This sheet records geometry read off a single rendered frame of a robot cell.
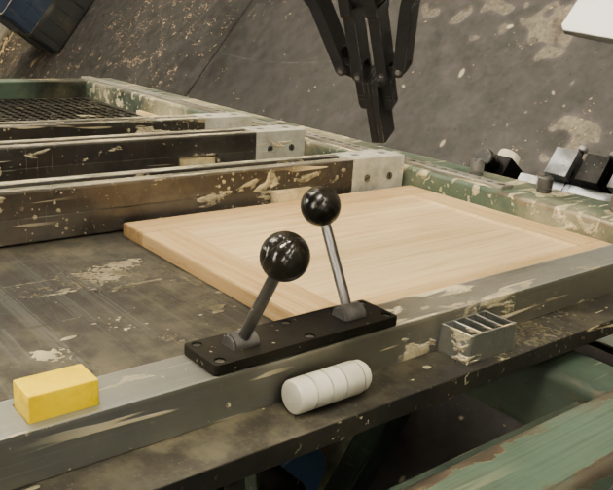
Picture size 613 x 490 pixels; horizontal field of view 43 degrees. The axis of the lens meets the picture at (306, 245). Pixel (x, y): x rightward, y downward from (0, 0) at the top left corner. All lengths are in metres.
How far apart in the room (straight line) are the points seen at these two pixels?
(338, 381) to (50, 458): 0.23
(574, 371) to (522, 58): 1.97
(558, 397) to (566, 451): 0.33
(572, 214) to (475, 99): 1.56
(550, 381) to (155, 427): 0.45
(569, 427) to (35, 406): 0.36
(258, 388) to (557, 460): 0.24
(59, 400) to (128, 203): 0.58
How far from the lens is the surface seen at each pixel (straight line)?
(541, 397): 0.89
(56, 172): 1.37
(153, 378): 0.61
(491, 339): 0.78
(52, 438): 0.56
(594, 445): 0.57
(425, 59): 3.00
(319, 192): 0.71
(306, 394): 0.63
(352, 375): 0.66
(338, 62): 0.80
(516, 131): 2.59
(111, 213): 1.10
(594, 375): 0.89
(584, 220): 1.22
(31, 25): 5.38
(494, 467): 0.52
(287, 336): 0.66
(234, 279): 0.88
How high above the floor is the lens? 1.90
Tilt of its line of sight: 42 degrees down
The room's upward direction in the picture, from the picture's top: 54 degrees counter-clockwise
